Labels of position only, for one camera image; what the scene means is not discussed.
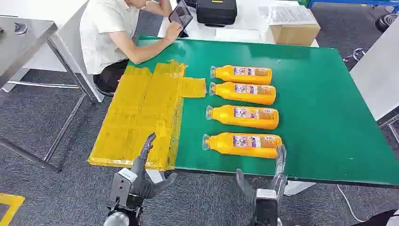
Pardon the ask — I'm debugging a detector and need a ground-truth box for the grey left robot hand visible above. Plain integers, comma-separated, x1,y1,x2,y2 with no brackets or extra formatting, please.
130,132,178,201

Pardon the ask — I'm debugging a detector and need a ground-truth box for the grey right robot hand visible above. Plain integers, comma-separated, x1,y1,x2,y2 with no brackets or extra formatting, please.
235,145,288,201

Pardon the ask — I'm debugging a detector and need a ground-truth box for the orange drink bottle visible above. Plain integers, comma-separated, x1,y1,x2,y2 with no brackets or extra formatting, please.
209,65,273,85
205,105,279,130
208,81,277,106
201,132,283,160

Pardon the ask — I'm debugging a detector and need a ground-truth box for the white table leg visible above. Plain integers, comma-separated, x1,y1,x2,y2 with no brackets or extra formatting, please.
145,169,167,185
283,180,316,197

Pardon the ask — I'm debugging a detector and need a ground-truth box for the large yellow sheet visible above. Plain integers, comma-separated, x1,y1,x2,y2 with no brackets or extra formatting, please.
87,60,188,171

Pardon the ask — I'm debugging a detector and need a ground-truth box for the green table mat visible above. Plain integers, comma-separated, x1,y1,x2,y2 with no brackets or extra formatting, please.
128,36,399,189

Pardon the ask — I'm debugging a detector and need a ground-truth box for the small yellow sheet piece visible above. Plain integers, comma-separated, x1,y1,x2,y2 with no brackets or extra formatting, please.
180,77,207,99

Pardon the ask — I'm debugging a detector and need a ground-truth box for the brown cardboard box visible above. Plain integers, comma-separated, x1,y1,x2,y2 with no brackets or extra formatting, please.
269,23,321,47

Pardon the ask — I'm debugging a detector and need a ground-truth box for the white table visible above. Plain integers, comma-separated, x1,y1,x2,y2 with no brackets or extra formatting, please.
157,0,320,48

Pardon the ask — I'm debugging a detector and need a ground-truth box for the person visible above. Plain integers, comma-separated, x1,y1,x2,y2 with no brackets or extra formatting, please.
79,0,184,98

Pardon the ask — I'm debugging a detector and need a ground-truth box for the printed paper sheet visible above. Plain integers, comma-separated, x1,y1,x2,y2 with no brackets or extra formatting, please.
258,4,317,26

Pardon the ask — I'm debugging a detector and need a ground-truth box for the black tablet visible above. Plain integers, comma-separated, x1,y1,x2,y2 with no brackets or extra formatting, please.
168,0,194,39

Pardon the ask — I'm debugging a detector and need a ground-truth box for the black carrying case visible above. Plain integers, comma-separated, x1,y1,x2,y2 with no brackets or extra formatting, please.
195,0,238,28

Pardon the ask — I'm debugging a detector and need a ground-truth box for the steel bench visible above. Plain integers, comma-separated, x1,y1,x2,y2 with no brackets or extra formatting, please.
0,16,98,174

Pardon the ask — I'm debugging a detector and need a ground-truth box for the blue metal rack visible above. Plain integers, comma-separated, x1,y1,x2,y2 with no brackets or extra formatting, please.
307,0,399,15

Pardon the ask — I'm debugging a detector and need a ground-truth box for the black round wheel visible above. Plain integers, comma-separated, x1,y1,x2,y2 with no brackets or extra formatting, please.
375,14,399,34

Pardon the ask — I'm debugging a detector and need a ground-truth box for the small grey metal part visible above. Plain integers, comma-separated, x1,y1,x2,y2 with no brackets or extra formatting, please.
14,22,29,35

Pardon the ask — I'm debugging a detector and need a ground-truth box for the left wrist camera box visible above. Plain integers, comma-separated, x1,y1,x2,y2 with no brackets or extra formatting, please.
110,168,138,205

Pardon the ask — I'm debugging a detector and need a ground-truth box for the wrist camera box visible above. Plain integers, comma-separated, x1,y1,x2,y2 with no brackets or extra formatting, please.
255,188,279,226
110,168,138,205

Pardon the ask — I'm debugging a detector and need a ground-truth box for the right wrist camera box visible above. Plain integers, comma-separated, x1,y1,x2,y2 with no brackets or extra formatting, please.
255,188,279,226

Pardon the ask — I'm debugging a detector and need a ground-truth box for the white floor cable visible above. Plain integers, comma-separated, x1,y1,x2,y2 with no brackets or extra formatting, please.
336,184,366,224

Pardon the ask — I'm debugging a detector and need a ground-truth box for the tangled white cable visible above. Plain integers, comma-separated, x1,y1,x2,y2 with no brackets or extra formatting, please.
343,48,369,64

